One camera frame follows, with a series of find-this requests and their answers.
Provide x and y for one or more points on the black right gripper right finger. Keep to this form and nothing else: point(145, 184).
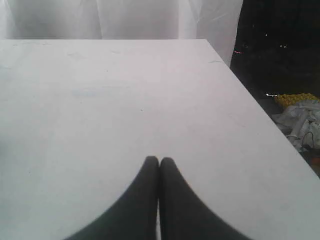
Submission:
point(183, 216)

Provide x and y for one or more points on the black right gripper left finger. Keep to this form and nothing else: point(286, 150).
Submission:
point(134, 215)

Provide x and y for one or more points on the crumpled white plastic sheet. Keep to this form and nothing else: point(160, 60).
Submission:
point(300, 123)

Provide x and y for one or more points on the yellow knitted cloth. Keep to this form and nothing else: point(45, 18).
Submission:
point(286, 100)

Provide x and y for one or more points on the white backdrop curtain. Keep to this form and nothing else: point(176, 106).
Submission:
point(213, 20)

